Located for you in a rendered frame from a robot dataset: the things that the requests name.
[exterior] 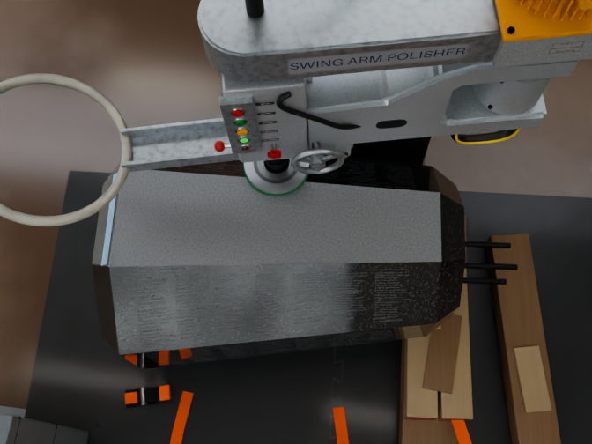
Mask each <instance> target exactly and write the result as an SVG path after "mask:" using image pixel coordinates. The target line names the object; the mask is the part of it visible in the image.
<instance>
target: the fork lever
mask: <svg viewBox="0 0 592 444"><path fill-rule="evenodd" d="M121 133H122V134H123V135H129V136H130V140H131V146H132V159H131V161H129V162H121V167H126V168H128V169H129V171H130V172H134V171H142V170H150V169H159V168H167V167H183V166H191V165H199V164H207V163H216V162H224V161H232V160H240V159H239V155H238V154H233V153H232V149H231V148H225V149H224V150H223V151H222V152H217V151H216V150H215V148H214V144H215V143H216V142H217V141H223V142H224V143H225V144H226V143H229V139H228V135H227V133H226V126H225V123H224V120H223V118H217V119H209V120H201V121H193V122H177V123H169V124H160V125H152V126H144V127H136V128H128V129H121Z"/></svg>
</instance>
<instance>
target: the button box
mask: <svg viewBox="0 0 592 444"><path fill-rule="evenodd" d="M219 106H220V110H221V113H222V116H223V120H224V123H225V126H226V133H227V135H228V139H229V143H230V145H231V149H232V153H233V154H243V153H253V152H261V151H262V146H261V141H260V136H259V131H258V126H257V120H256V116H255V107H254V102H253V97H241V98H231V99H228V98H225V97H224V96H219ZM237 108H239V109H243V110H245V114H244V115H243V116H241V117H235V116H233V115H231V111H232V110H234V109H237ZM240 118H241V119H245V120H247V121H248V122H247V124H245V125H244V126H241V127H238V126H236V125H234V124H233V121H234V120H236V119H240ZM238 128H246V129H248V130H249V133H248V134H246V135H244V136H240V135H238V134H236V133H235V131H236V130H237V129H238ZM239 137H250V138H251V141H250V142H248V143H245V144H247V145H251V146H252V147H253V149H252V150H250V151H247V152H244V151H241V150H240V147H241V146H242V145H245V144H242V143H239V142H238V141H237V139H238V138H239Z"/></svg>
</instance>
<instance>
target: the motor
mask: <svg viewBox="0 0 592 444"><path fill-rule="evenodd" d="M494 1H495V5H496V10H497V14H498V19H499V27H500V31H501V36H502V40H503V42H510V41H528V40H538V39H548V38H558V37H567V36H577V35H587V34H592V0H494Z"/></svg>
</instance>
